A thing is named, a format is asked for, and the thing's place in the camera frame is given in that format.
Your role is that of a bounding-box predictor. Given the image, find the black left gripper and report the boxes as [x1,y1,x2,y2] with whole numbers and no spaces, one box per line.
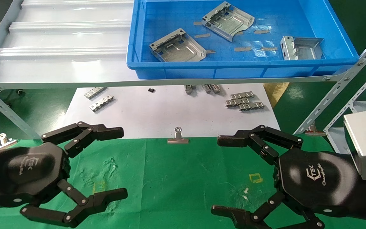
[0,121,128,228]

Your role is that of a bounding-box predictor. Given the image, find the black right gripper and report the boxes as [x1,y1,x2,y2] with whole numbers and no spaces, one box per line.
[211,125,366,229]

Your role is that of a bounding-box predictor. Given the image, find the sheet metal bracket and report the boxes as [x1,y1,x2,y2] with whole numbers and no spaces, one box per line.
[149,28,207,62]
[202,2,255,42]
[280,36,324,60]

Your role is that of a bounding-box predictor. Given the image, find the green cloth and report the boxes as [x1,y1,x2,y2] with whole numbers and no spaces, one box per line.
[0,135,366,229]

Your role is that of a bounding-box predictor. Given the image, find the white paper sheet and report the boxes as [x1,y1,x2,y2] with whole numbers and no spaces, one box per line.
[63,83,282,139]

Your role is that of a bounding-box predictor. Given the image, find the grey metal shelf unit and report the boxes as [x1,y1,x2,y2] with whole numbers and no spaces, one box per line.
[326,100,366,154]

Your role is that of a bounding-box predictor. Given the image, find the clear plastic film scrap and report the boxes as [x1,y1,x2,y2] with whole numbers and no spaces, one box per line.
[253,48,273,58]

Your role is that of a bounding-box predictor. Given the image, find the white corrugated shelf panel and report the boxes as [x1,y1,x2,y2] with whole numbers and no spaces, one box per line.
[0,0,345,86]

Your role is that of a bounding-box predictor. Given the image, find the blue plastic bin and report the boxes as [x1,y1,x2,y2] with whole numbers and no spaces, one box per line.
[126,0,360,80]

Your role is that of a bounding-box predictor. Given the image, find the grey perforated metal frame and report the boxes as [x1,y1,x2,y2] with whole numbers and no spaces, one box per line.
[0,0,366,140]

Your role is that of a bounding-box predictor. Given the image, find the folded sheet metal bracket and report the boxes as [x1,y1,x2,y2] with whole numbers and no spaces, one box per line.
[280,36,324,60]

